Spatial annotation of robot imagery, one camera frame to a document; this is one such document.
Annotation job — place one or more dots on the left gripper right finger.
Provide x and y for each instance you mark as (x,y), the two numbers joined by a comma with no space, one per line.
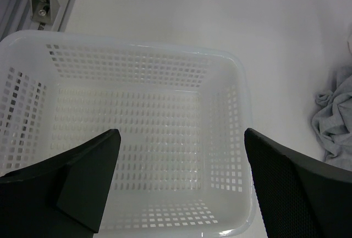
(298,196)

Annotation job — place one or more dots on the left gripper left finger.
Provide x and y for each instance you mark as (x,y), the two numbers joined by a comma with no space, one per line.
(63,196)

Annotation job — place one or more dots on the grey tank top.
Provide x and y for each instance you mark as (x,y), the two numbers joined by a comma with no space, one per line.
(332,123)

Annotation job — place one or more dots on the white plastic basket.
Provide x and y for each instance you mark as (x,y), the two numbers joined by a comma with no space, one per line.
(182,169)

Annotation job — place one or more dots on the left aluminium frame post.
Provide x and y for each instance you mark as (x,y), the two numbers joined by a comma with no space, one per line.
(46,15)

